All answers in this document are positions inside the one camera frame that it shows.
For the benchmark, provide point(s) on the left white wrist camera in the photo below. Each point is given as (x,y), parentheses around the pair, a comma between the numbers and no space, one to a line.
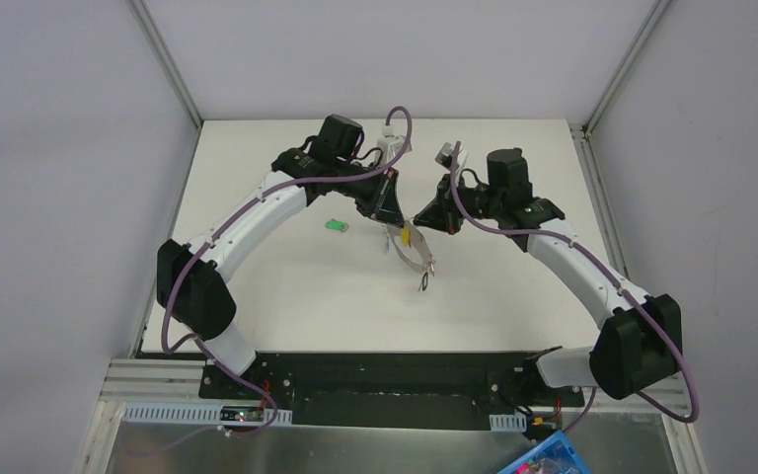
(390,143)

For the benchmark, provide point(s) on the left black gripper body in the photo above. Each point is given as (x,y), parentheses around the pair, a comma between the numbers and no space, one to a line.
(384,198)

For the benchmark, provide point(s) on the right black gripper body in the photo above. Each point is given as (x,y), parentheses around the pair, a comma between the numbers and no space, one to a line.
(444,210)

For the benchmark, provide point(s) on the blue plastic bin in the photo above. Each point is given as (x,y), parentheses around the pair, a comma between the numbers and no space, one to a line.
(553,455)

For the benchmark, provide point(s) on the green tagged key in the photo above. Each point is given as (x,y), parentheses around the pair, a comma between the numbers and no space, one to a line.
(336,225)

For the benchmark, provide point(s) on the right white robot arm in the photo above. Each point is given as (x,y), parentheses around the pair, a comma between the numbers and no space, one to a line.
(639,334)

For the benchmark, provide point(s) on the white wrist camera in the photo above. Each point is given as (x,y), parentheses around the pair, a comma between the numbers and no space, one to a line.
(390,143)
(446,153)

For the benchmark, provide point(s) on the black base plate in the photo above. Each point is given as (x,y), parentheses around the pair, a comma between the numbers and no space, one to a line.
(428,391)

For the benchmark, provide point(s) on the yellow tagged key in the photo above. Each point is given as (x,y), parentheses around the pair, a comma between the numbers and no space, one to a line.
(406,237)

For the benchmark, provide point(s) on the aluminium frame rail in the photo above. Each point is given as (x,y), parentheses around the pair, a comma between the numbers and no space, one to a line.
(160,50)

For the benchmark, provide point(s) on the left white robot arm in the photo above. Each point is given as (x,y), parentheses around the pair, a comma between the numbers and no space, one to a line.
(192,278)

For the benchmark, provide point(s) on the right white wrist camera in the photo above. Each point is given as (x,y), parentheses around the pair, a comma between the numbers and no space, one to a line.
(446,153)

